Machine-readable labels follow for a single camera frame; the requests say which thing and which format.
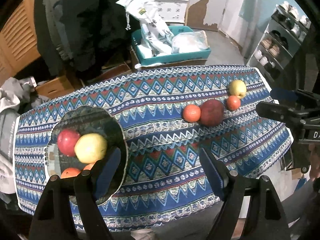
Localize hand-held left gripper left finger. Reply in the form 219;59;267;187
29;147;122;240

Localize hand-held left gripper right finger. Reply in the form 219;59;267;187
199;147;292;240

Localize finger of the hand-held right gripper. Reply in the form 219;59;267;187
256;102;307;129
270;88;317;103

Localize yellow apple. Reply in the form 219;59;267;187
74;133;108;164
228;79;247;99

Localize orange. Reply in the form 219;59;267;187
61;167;82;179
182;104;201;123

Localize dark glass bowl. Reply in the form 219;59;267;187
44;106;129;207

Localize red apple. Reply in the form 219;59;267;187
57;129;82;157
199;99;225;127

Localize person's right hand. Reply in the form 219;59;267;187
309;144;320;180

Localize group of shoes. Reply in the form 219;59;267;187
254;1;312;73

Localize blue patterned tablecloth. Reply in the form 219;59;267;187
14;65;294;232

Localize metal shoe rack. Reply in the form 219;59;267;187
246;4;313;80

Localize wooden drawer box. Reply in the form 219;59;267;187
35;76;75;99

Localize white door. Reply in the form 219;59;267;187
217;0;259;60

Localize clear plastic bag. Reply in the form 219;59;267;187
171;30;210;54

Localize grey printed bag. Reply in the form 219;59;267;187
0;105;19;195

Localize teal plastic crate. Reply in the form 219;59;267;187
132;25;212;67

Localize grey clothes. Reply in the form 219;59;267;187
0;77;50;115

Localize wooden shelf rack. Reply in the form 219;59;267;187
136;0;194;27

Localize white storage basket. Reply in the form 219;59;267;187
154;0;189;27

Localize white rice bag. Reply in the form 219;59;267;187
116;0;175;58

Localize black jacket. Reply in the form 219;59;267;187
34;0;140;77

